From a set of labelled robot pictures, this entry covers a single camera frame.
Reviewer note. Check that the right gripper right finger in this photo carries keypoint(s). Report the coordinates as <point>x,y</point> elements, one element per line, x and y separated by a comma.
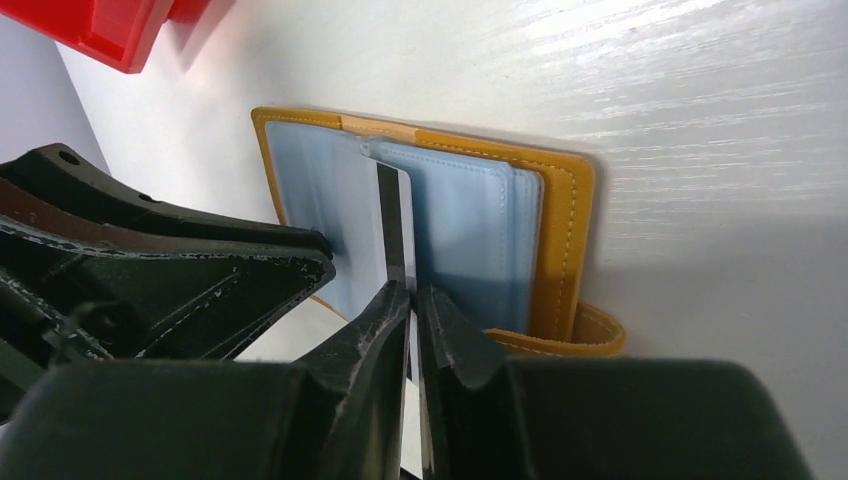
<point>470,425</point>

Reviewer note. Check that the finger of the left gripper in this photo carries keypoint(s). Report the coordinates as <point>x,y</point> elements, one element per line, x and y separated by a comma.
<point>92,269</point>

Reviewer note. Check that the left red bin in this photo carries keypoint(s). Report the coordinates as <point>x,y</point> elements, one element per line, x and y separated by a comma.
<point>117,33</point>

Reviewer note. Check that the yellow leather card holder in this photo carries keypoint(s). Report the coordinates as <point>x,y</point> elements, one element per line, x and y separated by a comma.
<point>501,227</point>

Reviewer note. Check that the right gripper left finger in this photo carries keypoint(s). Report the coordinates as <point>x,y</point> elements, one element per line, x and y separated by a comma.
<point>348,419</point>

